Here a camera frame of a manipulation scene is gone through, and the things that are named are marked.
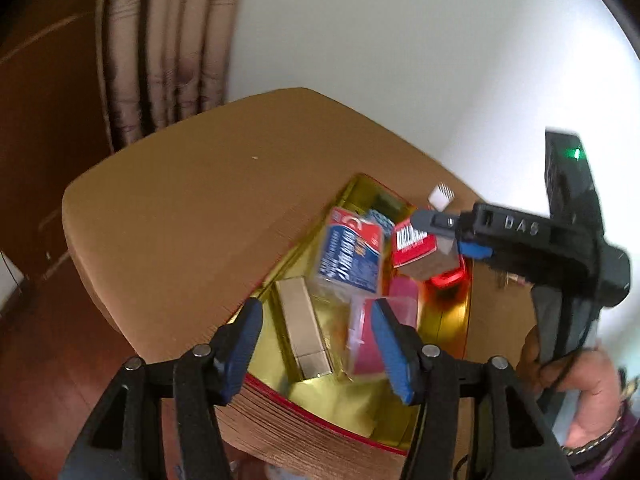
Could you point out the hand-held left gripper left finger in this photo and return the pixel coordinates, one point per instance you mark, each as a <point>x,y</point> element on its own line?
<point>242,355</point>

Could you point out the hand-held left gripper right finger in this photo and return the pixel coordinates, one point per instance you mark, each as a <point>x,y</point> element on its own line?
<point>395,355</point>

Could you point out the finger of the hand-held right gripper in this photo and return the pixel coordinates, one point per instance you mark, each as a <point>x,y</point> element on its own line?
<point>474,250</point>
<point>440,221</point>

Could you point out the clear pink plastic case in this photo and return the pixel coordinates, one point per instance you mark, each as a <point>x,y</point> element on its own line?
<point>367,355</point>

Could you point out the orange tape measure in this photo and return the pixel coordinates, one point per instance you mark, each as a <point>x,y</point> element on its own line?
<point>447,278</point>

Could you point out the red eraser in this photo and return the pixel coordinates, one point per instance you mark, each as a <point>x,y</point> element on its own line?
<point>412,250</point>

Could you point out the blue patterned pouch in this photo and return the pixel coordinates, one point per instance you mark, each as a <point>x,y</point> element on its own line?
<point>380,220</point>

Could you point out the gold rectangular block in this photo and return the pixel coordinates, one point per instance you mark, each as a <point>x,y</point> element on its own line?
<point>302,330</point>

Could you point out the pink eraser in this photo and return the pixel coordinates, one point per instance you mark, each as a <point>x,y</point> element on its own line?
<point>402,287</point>

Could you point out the red tin box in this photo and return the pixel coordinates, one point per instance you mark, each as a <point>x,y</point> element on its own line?
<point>320,400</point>

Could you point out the clear box with blue label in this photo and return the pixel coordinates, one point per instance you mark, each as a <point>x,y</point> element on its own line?
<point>347,255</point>

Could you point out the person's right forearm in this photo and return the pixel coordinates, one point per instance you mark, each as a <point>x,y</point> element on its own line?
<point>617,455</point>

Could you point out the person's right hand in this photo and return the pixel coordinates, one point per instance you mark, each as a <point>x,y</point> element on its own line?
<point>592,390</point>

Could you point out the small white cube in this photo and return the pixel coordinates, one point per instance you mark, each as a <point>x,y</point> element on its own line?
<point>441,196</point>

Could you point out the brown wooden door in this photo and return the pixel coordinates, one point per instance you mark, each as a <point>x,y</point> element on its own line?
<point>50,110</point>

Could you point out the beige leaf-print curtain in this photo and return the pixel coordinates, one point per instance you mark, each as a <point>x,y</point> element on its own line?
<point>165,45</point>

